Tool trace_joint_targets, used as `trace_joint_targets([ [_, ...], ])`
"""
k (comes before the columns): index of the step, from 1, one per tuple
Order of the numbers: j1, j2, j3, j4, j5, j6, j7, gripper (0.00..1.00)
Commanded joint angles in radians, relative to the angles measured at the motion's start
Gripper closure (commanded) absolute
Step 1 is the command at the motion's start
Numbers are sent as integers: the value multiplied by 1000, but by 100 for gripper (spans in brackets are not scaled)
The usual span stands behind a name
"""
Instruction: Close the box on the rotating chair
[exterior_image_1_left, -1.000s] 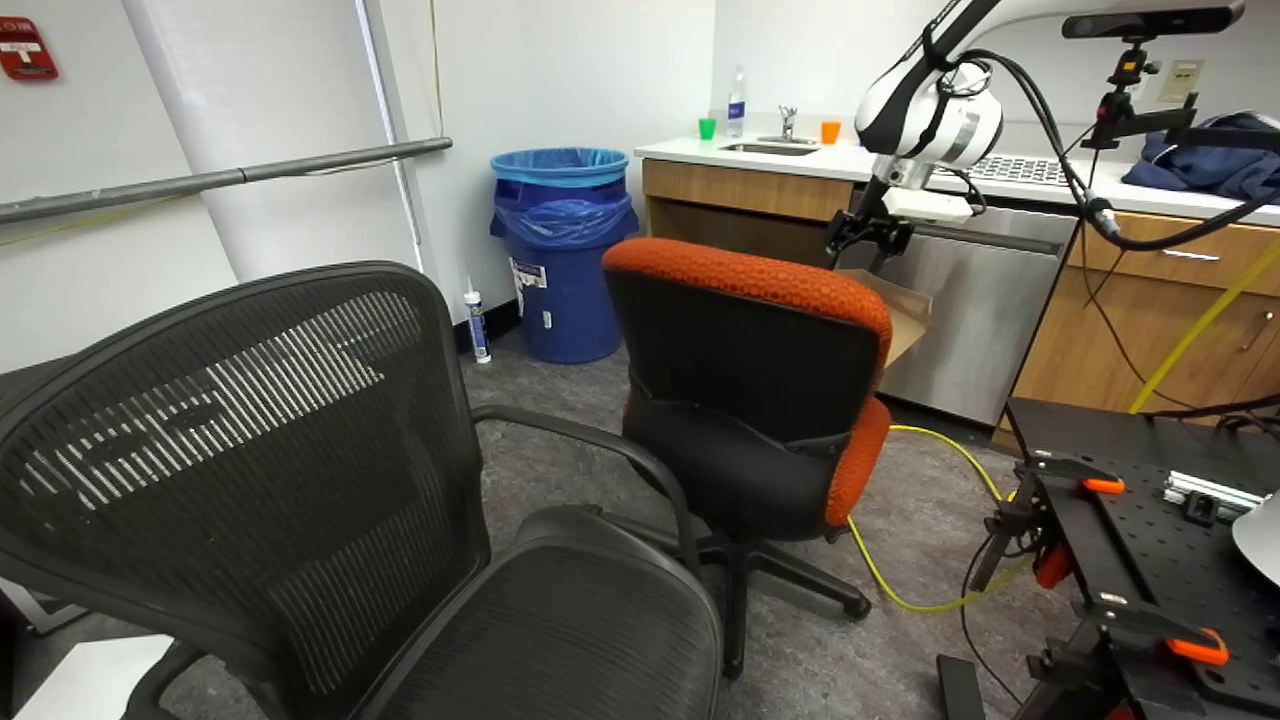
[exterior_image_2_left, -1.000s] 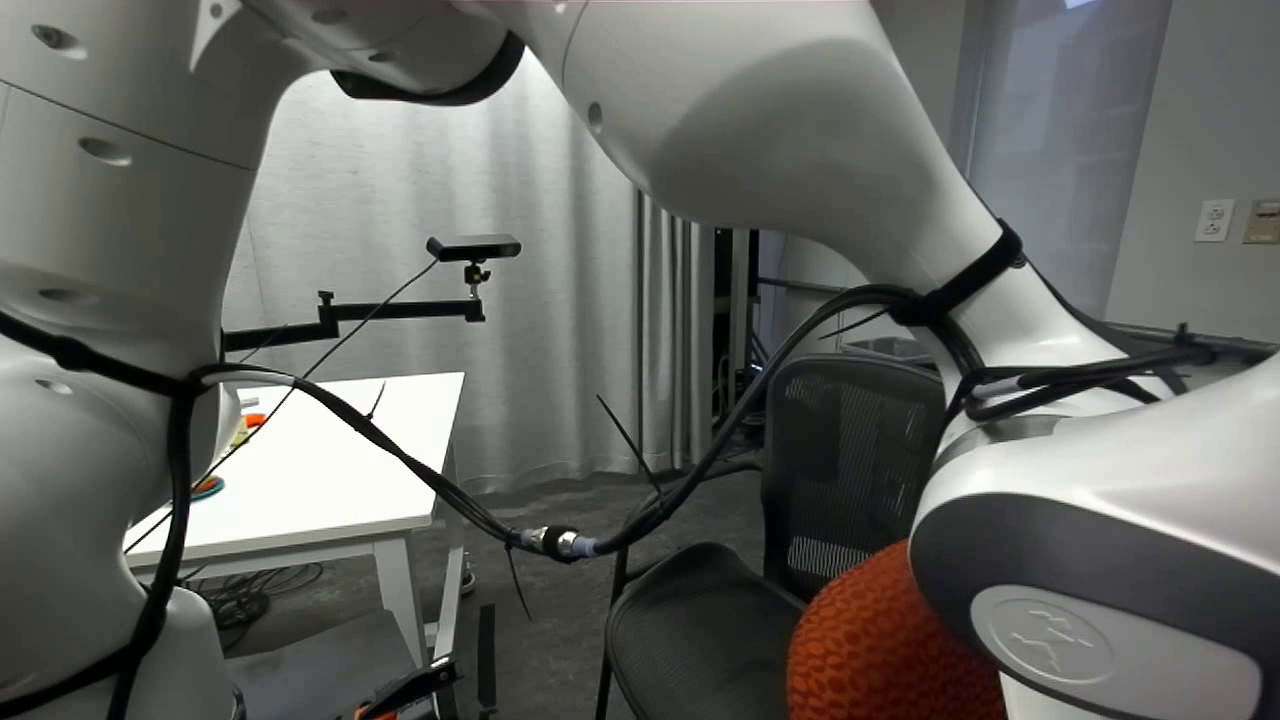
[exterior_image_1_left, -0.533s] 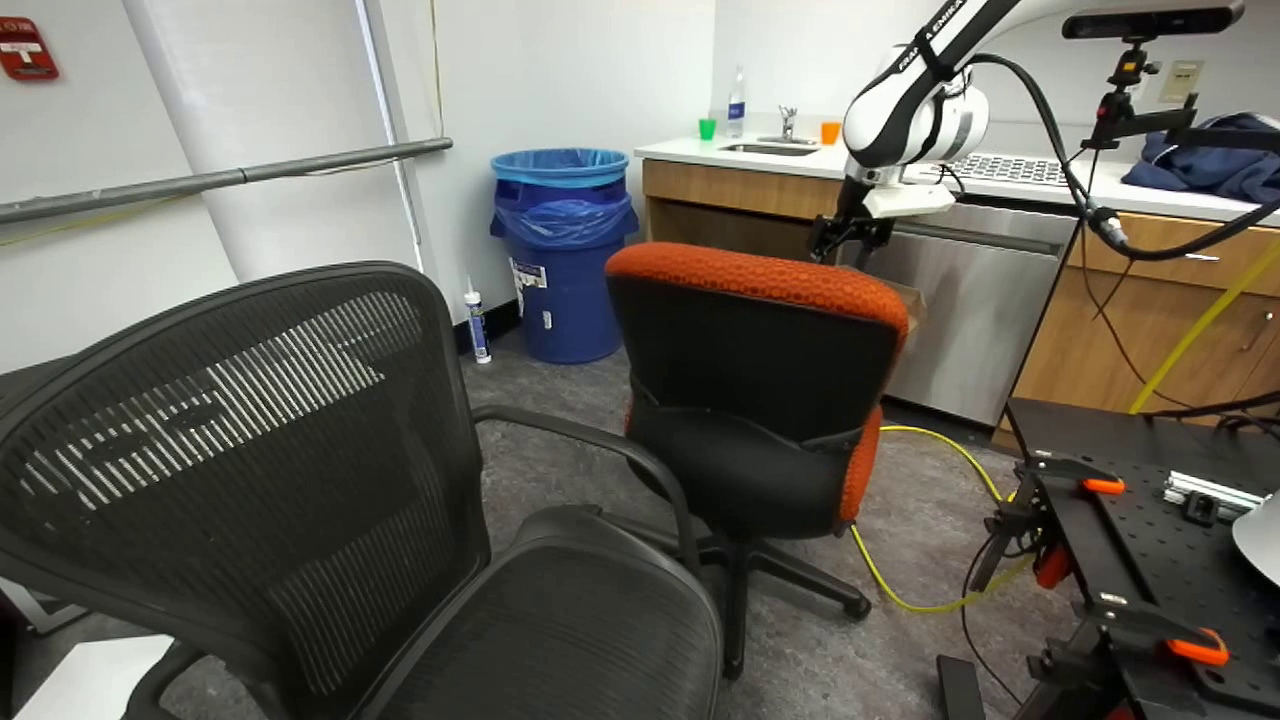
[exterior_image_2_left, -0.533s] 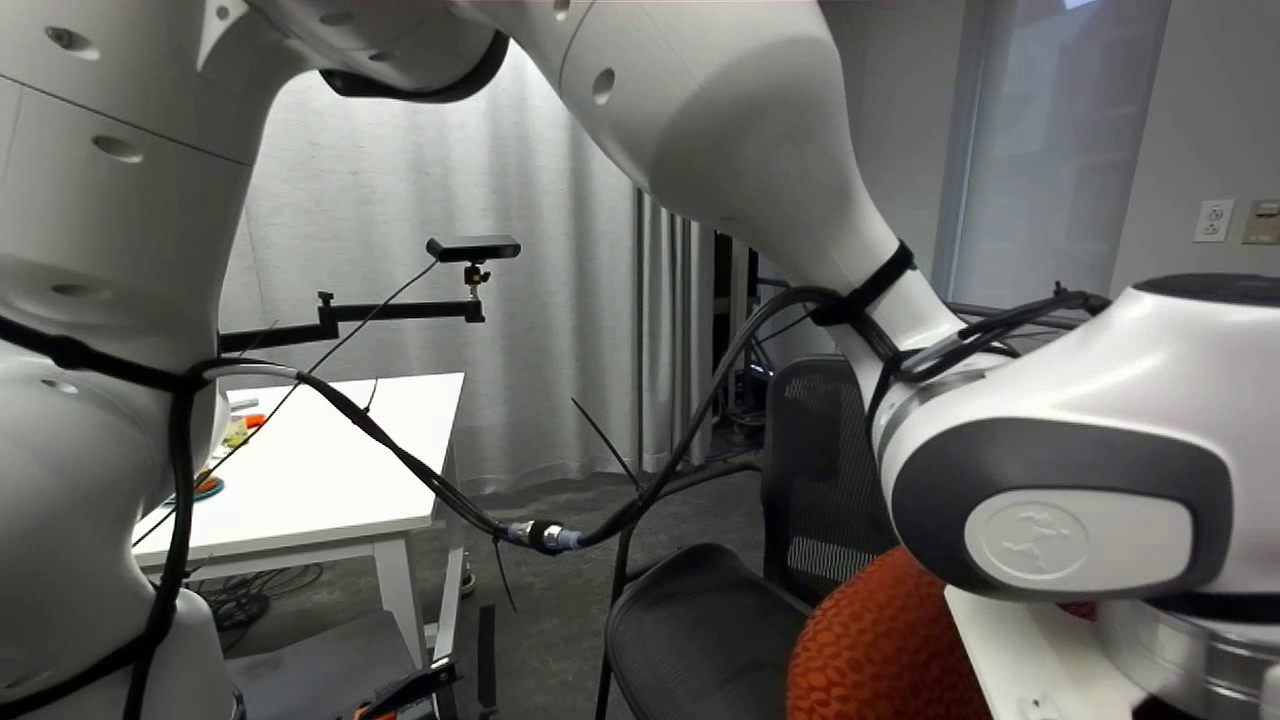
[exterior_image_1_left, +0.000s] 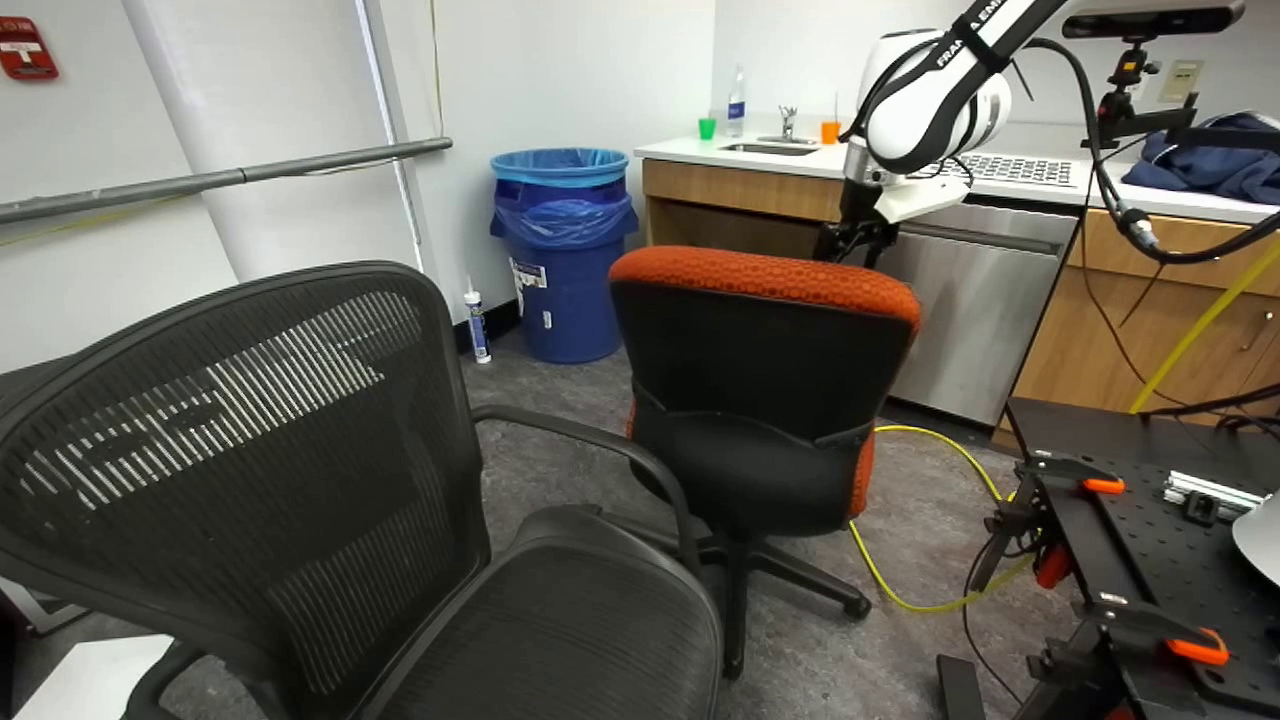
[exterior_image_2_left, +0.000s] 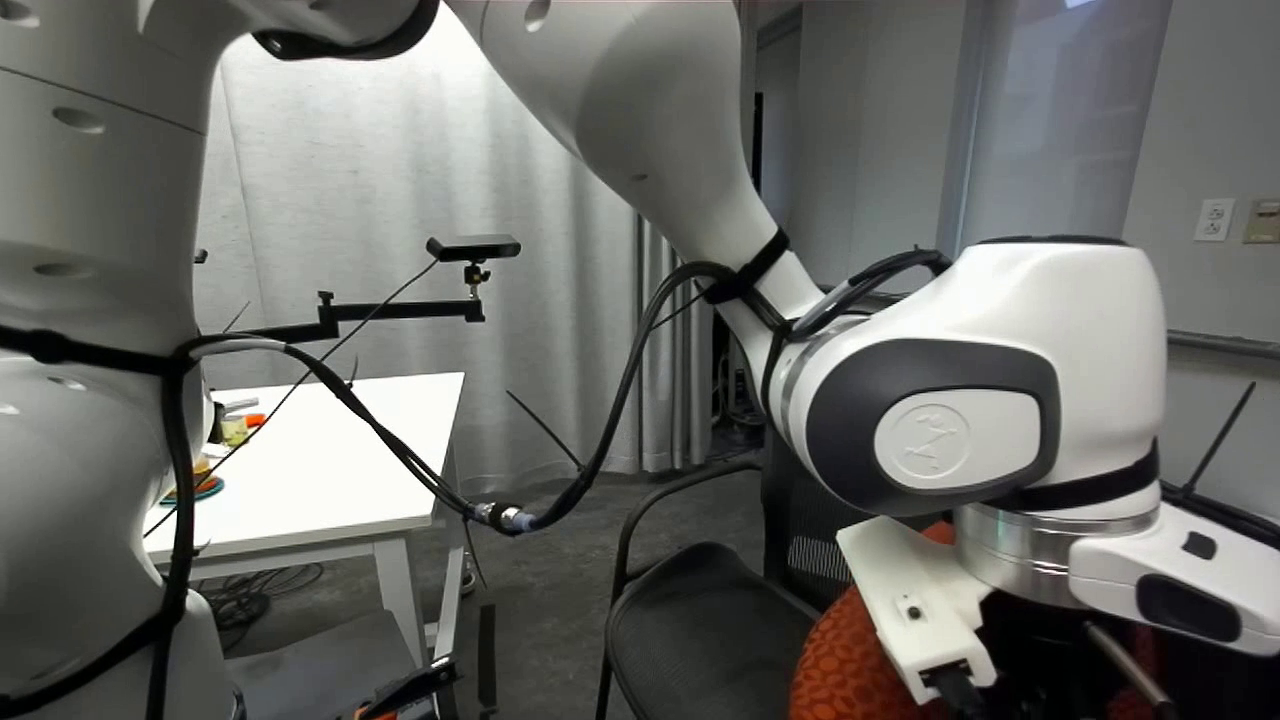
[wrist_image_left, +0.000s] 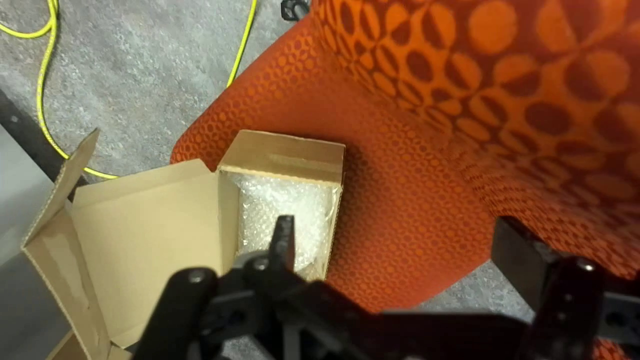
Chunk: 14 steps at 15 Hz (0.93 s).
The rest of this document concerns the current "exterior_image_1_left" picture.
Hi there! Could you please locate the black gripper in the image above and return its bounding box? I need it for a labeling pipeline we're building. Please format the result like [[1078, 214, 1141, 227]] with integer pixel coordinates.
[[811, 182, 901, 271]]

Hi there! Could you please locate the orange rotating office chair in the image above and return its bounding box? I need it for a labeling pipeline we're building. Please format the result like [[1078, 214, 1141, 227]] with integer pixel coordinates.
[[609, 238, 928, 678]]

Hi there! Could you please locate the black flat floor box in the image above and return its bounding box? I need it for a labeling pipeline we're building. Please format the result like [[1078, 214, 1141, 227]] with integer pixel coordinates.
[[930, 650, 991, 720]]

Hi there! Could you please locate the black mesh office chair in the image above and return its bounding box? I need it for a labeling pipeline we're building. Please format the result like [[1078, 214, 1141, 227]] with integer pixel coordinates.
[[0, 255, 732, 720]]

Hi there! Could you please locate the wooden cabinet with white counter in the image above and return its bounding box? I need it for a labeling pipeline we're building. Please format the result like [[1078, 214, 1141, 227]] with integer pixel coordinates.
[[634, 131, 1280, 416]]

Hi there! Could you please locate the metal sink faucet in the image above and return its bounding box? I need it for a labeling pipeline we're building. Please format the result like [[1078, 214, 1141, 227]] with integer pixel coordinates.
[[714, 104, 821, 158]]

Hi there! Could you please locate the stainless steel dishwasher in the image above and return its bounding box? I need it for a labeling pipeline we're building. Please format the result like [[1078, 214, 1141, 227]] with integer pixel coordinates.
[[876, 194, 1078, 432]]

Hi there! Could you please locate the blue trash bin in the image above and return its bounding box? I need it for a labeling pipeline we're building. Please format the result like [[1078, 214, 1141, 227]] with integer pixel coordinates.
[[488, 143, 634, 368]]

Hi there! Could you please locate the yellow diagonal pole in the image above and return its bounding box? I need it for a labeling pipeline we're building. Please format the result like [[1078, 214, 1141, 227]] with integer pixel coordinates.
[[1127, 242, 1280, 419]]

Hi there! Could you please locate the dark blue cloth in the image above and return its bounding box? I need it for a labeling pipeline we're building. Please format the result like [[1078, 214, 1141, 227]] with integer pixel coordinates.
[[1120, 113, 1280, 209]]

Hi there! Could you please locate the clear plastic water bottle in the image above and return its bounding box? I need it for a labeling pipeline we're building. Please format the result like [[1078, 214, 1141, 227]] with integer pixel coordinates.
[[459, 283, 495, 368]]

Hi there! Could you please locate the black perforated robot table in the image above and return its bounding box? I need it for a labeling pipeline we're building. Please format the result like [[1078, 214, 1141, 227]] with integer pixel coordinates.
[[1004, 396, 1280, 720]]

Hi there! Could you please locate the white rounded object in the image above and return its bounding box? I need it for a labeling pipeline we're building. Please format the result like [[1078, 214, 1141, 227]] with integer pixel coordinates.
[[1227, 486, 1280, 591]]

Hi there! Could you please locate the white flat board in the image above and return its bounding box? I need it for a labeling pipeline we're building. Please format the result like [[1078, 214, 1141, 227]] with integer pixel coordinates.
[[12, 632, 177, 720]]

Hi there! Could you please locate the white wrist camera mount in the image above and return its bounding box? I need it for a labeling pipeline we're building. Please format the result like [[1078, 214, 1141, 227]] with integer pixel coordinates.
[[872, 167, 975, 227]]

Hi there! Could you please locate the black camera clamp stand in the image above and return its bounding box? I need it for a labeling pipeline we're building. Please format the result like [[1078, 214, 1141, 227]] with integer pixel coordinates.
[[1078, 37, 1203, 151]]

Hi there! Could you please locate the orange-handled black clamp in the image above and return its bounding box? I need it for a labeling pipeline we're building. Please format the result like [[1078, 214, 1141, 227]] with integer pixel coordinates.
[[1015, 591, 1236, 720], [975, 453, 1133, 591]]

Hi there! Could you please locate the black bar-shaped stereo camera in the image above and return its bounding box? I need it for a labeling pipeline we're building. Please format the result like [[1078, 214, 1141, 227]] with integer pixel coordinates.
[[1065, 0, 1249, 39]]

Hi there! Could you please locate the yellow floor cable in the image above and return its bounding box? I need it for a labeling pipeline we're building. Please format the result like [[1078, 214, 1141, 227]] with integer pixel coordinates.
[[844, 419, 1035, 621]]

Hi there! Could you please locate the silver metal bracket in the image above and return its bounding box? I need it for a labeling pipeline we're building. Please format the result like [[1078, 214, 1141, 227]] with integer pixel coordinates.
[[1159, 466, 1271, 529]]

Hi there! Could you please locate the grey wall rail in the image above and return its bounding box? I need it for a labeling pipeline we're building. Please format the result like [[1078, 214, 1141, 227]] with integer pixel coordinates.
[[0, 131, 454, 227]]

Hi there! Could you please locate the red wall sign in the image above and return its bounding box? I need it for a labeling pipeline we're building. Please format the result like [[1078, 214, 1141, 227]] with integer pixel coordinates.
[[0, 12, 63, 84]]

